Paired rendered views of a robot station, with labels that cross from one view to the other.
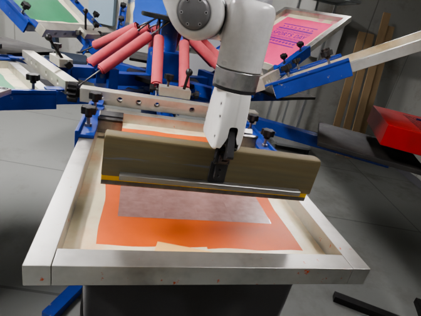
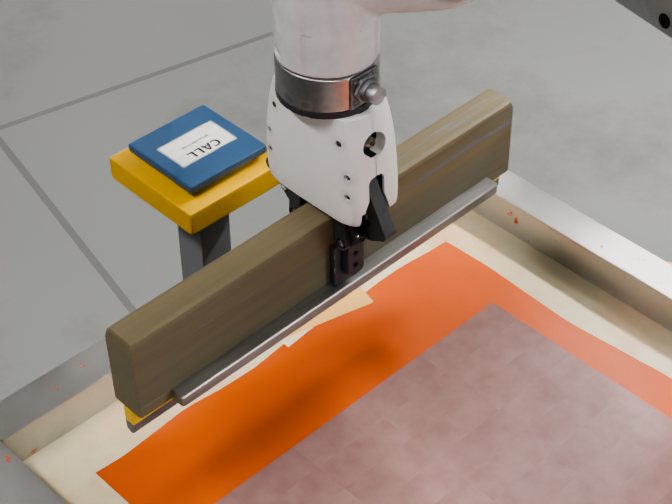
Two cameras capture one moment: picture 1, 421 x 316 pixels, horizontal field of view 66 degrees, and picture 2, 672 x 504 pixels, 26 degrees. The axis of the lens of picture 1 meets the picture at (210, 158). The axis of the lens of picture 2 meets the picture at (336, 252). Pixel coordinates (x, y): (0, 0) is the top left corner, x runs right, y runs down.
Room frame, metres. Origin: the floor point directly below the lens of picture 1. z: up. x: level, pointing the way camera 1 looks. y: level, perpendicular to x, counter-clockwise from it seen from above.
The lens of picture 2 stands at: (1.32, -0.41, 1.85)
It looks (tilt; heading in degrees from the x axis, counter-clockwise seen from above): 41 degrees down; 152
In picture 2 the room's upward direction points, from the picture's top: straight up
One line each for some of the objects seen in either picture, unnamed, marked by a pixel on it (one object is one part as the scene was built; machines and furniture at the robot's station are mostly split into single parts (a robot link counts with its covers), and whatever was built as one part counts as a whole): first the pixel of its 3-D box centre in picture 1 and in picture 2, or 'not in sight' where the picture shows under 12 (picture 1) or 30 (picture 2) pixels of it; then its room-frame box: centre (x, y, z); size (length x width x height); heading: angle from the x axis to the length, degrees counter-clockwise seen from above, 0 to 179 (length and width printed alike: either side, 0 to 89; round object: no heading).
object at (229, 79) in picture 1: (235, 76); (334, 70); (0.56, -0.01, 1.27); 0.09 x 0.07 x 0.03; 16
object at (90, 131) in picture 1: (91, 125); not in sight; (0.95, 0.39, 0.98); 0.30 x 0.05 x 0.07; 16
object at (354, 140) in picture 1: (275, 126); not in sight; (1.65, -0.30, 0.91); 1.34 x 0.41 x 0.08; 76
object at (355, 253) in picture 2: not in sight; (357, 251); (0.58, 0.00, 1.12); 0.03 x 0.03 x 0.07; 16
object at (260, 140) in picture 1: (254, 144); not in sight; (1.10, -0.14, 0.98); 0.30 x 0.05 x 0.07; 16
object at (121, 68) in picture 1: (163, 79); not in sight; (1.81, 0.35, 0.99); 0.82 x 0.79 x 0.12; 16
